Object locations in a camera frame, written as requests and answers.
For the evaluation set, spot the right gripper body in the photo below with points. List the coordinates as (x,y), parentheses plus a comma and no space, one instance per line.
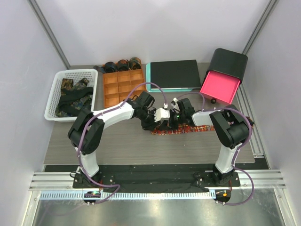
(176,119)

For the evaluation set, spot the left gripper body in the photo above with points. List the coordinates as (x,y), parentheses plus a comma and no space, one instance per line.
(147,120)

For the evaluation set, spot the multicoloured plaid tie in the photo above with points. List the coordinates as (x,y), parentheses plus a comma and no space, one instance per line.
(167,128)

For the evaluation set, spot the black pink drawer cabinet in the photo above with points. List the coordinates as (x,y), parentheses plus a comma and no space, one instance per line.
(224,75)

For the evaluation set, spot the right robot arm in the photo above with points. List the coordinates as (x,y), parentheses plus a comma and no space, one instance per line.
(233,130)

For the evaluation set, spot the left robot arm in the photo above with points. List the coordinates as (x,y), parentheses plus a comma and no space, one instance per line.
(86,132)

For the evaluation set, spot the black notebook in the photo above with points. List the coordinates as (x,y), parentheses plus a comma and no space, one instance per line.
(175,74)

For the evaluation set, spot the orange compartment tray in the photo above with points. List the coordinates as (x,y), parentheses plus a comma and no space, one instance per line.
(117,85)

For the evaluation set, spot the teal tray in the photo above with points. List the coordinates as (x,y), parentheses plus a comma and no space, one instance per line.
(156,90)

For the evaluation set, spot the rolled brown floral tie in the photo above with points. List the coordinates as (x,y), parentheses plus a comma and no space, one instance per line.
(122,65)

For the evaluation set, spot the white perforated plastic basket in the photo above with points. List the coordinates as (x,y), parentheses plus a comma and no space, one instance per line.
(55,92)

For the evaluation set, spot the black tie in basket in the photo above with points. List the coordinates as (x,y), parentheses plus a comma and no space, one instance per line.
(74,101)

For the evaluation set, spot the dark floral tie in basket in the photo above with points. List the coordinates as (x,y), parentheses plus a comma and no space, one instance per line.
(69,84)

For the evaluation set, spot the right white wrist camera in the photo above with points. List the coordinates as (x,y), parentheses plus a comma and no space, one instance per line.
(175,104)

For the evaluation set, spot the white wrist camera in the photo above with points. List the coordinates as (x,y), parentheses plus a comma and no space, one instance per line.
(162,114)
(175,104)

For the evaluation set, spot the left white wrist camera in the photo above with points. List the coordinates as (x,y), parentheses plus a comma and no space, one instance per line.
(162,114)

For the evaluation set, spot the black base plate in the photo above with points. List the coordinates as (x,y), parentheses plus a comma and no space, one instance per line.
(157,178)

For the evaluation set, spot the aluminium rail frame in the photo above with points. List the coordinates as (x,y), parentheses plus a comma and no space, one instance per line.
(62,180)

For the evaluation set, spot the white slotted cable duct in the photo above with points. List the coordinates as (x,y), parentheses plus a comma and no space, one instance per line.
(92,195)

